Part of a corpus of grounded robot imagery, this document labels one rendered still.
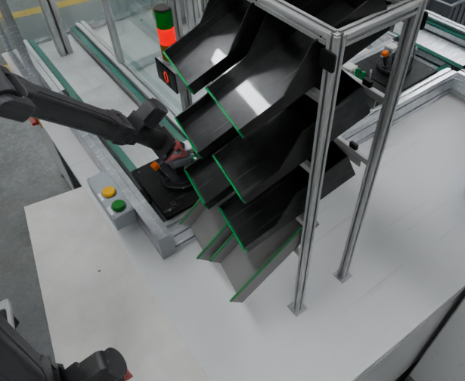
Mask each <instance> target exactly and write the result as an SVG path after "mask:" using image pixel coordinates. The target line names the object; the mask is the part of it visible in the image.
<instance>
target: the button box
mask: <svg viewBox="0 0 465 381"><path fill-rule="evenodd" d="M87 182H88V185H89V187H90V189H91V192H92V193H93V194H94V196H95V197H96V199H97V200H98V202H99V203H100V204H101V206H102V208H103V209H104V211H105V212H106V213H107V215H108V217H109V218H110V220H111V221H112V223H113V224H114V226H115V227H116V229H117V230H118V231H119V230H120V229H122V228H124V227H126V226H128V225H130V224H131V223H133V222H135V221H137V220H138V219H137V216H136V214H135V210H134V208H133V206H132V205H131V203H130V202H129V201H128V200H127V198H126V197H125V195H124V194H123V193H122V191H121V190H120V189H119V187H118V186H117V185H116V183H115V182H114V180H113V179H112V178H111V177H110V175H109V174H108V172H107V171H106V170H104V171H102V172H100V173H98V174H96V175H94V176H92V177H90V178H87ZM108 186H111V187H114V188H115V191H116V193H115V194H114V195H113V196H111V197H104V196H103V194H102V190H103V189H104V188H105V187H108ZM115 200H123V201H124V202H125V205H126V206H125V208H124V209H123V210H121V211H118V212H117V211H114V210H113V209H112V206H111V205H112V203H113V202H114V201H115Z"/></svg>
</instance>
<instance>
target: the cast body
mask: <svg viewBox="0 0 465 381"><path fill-rule="evenodd" d="M179 143H180V144H181V145H182V147H183V148H184V150H185V151H186V153H187V155H186V156H185V157H182V158H178V159H174V160H170V161H168V162H167V163H168V164H169V165H170V166H171V167H172V169H177V168H179V167H182V166H186V165H189V164H191V157H192V156H194V153H190V152H191V149H190V148H189V147H188V146H187V145H186V143H184V142H179ZM177 154H182V152H181V150H180V149H179V148H178V149H177V150H176V151H175V152H174V153H173V155H177Z"/></svg>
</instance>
